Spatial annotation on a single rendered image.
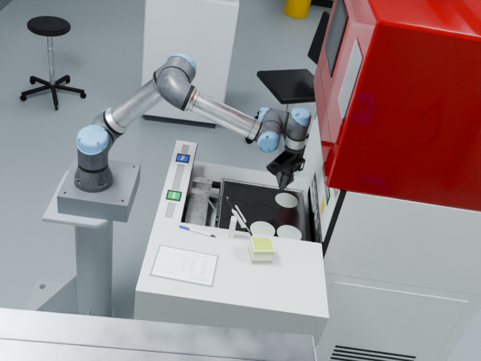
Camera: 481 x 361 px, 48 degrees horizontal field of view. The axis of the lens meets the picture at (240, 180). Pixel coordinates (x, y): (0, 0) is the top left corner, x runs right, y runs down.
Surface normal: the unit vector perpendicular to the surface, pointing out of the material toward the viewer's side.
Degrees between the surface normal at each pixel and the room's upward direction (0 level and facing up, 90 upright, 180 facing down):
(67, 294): 90
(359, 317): 90
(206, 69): 90
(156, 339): 0
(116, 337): 0
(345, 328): 90
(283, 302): 0
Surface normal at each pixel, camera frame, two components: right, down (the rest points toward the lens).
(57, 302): -0.04, 0.59
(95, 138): 0.13, -0.69
